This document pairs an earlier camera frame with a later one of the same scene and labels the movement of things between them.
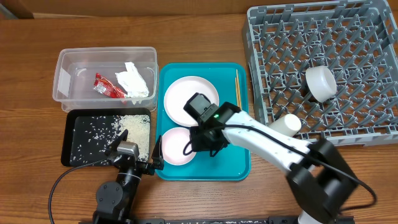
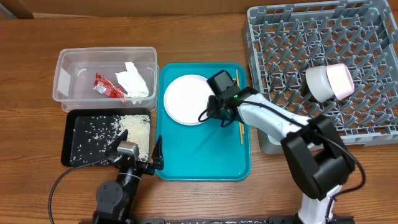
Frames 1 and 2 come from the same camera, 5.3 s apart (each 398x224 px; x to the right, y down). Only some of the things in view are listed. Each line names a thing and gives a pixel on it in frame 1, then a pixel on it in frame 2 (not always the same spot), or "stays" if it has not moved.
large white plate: (179, 93) stays
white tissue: (132, 81) stays
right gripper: (198, 144) → (213, 111)
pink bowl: (174, 140) → (341, 80)
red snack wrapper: (103, 86) stays
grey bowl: (322, 82) stays
